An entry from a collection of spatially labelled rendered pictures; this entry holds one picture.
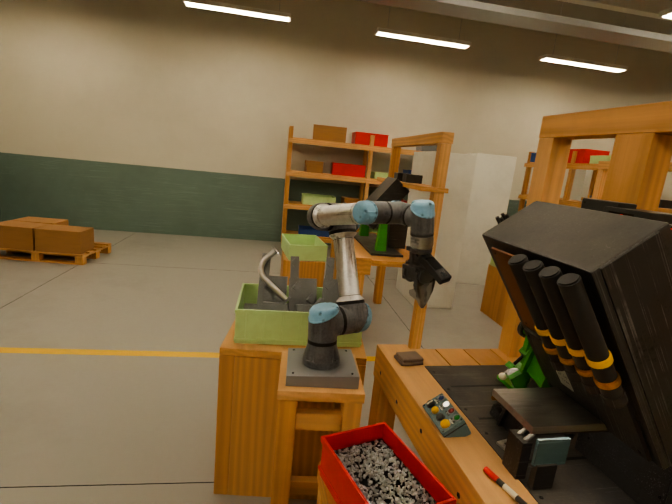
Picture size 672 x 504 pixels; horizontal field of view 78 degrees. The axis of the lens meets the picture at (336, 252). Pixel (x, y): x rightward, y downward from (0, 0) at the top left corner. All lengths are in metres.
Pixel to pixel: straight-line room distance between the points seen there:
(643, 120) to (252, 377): 1.80
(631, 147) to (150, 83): 7.77
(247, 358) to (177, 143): 6.68
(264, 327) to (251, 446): 0.59
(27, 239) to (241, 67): 4.43
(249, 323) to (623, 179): 1.57
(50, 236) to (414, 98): 6.48
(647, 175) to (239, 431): 1.94
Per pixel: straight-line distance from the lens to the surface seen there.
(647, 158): 1.63
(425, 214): 1.32
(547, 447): 1.27
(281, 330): 2.01
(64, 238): 6.46
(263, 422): 2.17
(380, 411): 1.95
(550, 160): 1.95
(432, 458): 1.45
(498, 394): 1.20
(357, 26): 8.64
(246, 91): 8.27
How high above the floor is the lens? 1.67
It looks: 12 degrees down
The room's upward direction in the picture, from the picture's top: 6 degrees clockwise
